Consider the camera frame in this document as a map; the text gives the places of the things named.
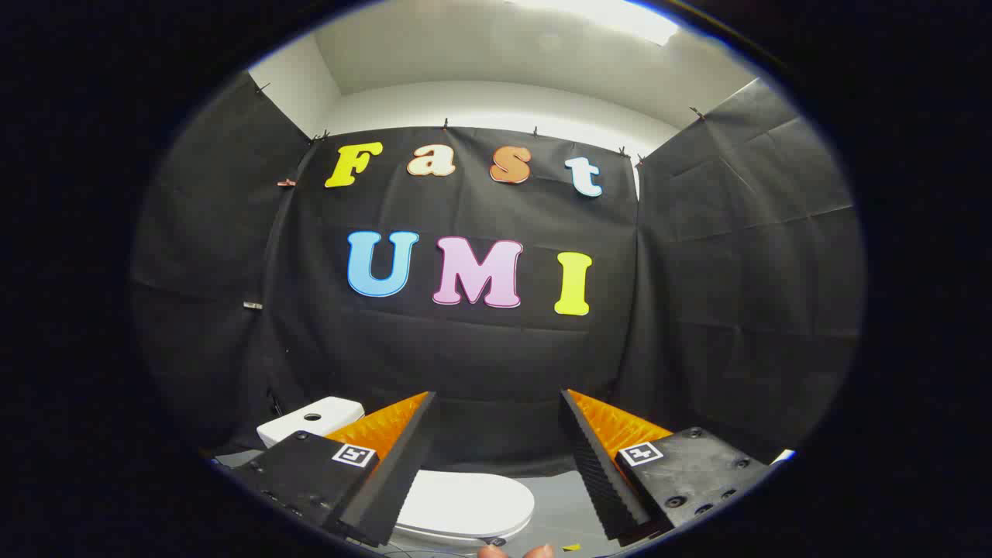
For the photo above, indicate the white toilet lid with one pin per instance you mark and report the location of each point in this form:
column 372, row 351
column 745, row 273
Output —
column 473, row 500

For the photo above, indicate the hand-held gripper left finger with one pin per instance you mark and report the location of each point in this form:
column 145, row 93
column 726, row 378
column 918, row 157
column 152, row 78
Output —
column 399, row 473

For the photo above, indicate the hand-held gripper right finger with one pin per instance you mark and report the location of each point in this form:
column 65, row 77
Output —
column 593, row 465

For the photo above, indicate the white toilet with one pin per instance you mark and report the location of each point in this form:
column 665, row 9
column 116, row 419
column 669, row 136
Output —
column 306, row 422

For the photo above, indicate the black backdrop cloth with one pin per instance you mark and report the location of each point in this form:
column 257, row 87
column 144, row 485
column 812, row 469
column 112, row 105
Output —
column 480, row 356

